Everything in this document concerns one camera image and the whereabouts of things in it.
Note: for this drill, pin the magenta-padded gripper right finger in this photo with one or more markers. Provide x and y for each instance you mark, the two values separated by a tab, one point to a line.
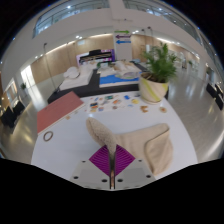
125	163

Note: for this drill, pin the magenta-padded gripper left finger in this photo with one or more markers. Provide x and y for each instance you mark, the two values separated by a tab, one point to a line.
100	163

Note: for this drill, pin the beige terry towel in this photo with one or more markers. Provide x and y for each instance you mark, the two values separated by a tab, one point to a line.
136	141

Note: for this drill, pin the small wooden piece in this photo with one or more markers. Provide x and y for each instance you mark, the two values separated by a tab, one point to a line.
144	109
163	109

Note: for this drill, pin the white sheet with colourful shapes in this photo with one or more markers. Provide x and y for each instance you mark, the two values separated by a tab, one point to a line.
110	101

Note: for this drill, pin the pink flat board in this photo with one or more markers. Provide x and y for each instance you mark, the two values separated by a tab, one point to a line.
58	111

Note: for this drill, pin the black low platform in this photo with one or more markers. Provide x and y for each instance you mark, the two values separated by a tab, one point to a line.
90	90

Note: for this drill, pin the potted plant in striped pot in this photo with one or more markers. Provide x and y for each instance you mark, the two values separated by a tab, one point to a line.
151	90

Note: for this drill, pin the white bedding pile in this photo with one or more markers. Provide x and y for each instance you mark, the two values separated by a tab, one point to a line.
75	78

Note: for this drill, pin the group of black chairs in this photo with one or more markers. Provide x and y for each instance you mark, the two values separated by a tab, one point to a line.
216	95
10	115

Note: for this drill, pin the black piano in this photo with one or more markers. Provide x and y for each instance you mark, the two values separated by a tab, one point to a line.
96	55

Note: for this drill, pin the small green floor plant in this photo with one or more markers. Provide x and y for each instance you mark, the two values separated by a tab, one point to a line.
23	86

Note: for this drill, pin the thin black stand pole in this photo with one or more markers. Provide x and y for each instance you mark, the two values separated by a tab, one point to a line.
50	66

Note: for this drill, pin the white sign with arrows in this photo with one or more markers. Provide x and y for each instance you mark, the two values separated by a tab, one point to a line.
122	46

